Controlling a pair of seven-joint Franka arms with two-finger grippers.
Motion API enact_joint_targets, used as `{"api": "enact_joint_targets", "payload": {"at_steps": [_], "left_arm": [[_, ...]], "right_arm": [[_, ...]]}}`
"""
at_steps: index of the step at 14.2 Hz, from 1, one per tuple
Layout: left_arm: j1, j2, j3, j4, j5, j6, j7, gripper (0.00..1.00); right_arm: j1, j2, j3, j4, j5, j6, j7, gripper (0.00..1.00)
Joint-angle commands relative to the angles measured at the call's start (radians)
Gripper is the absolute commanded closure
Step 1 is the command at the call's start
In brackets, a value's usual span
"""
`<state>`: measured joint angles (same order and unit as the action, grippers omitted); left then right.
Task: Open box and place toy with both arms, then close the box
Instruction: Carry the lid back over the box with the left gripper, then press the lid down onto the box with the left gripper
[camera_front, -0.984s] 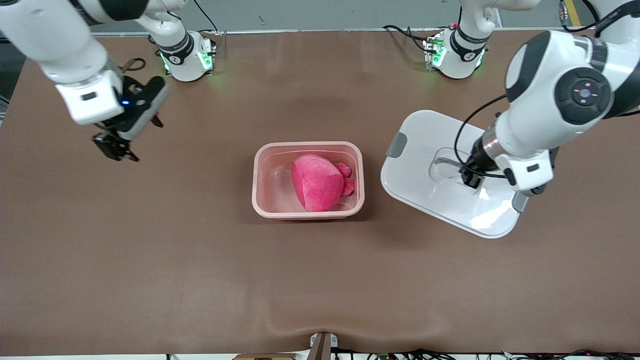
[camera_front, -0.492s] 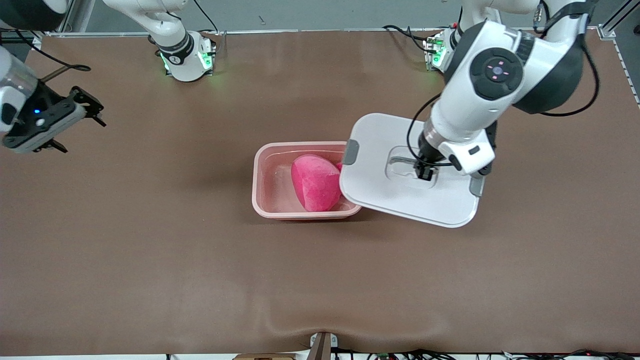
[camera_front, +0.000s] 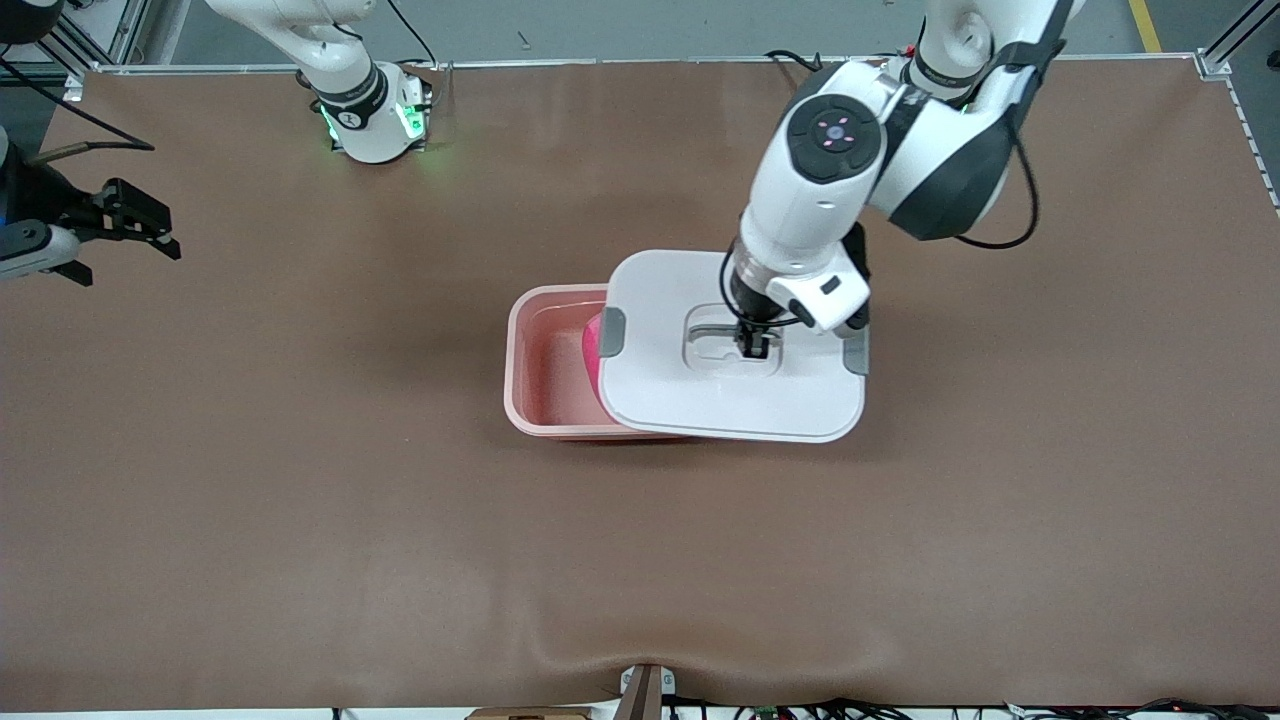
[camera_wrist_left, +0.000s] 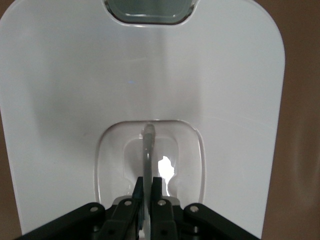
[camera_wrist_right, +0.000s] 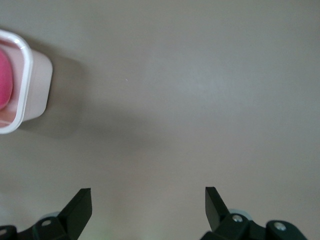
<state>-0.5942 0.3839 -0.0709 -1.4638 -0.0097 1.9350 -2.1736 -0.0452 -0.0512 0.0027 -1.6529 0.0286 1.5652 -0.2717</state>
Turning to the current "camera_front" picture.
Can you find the aluminium frame struts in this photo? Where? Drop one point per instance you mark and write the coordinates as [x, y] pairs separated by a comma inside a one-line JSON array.
[[135, 30]]

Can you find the white plastic box lid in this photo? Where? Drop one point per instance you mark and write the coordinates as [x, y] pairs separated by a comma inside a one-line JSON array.
[[700, 400]]

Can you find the grey lid latch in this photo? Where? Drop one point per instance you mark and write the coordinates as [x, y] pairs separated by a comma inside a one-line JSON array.
[[856, 355], [612, 332]]

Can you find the aluminium table edge rail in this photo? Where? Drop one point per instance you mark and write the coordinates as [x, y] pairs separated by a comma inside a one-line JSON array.
[[600, 62]]

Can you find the pink plush toy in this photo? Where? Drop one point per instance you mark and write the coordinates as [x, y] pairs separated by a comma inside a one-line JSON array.
[[591, 350]]

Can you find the aluminium profile mount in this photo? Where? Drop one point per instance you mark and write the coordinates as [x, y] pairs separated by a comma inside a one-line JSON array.
[[648, 695]]

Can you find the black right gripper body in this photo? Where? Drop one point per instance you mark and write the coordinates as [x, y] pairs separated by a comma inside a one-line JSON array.
[[88, 216]]

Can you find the brown table mat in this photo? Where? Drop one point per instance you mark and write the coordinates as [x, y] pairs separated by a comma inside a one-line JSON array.
[[640, 560]]

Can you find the aluminium frame corner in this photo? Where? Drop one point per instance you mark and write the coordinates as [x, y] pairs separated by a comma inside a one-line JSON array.
[[1240, 30]]

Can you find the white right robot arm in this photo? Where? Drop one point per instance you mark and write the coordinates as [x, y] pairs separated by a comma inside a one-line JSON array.
[[365, 125]]

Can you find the pink plastic storage box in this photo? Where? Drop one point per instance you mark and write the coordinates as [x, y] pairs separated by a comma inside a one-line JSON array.
[[545, 360]]

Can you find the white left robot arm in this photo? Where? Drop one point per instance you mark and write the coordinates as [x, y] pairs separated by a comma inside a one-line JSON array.
[[830, 200]]

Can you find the brown cardboard piece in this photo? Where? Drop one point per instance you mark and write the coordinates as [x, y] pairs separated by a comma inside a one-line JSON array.
[[530, 714]]

